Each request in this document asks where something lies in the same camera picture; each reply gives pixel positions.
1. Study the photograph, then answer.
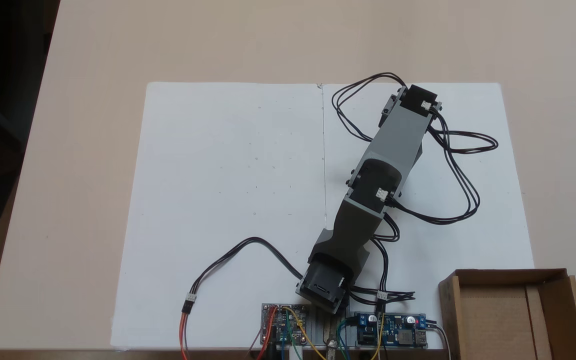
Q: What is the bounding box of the blue circuit board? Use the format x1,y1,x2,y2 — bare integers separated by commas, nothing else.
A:
354,312,429,349

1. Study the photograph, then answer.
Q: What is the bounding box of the white cable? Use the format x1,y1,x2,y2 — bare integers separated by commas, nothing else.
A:
426,322,453,360

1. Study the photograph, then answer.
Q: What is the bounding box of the dark circuit board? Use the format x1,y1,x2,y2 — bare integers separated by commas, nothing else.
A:
261,303,313,344

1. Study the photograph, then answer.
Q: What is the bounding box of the black arm wire bundle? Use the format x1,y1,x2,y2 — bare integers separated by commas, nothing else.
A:
427,125,499,154
387,107,482,225
349,214,417,307
331,72,408,142

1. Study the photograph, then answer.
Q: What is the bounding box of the brown cardboard box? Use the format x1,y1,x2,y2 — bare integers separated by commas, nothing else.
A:
438,268,576,360

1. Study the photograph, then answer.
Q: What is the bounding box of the yellow wire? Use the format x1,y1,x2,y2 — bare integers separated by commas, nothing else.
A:
282,305,327,360

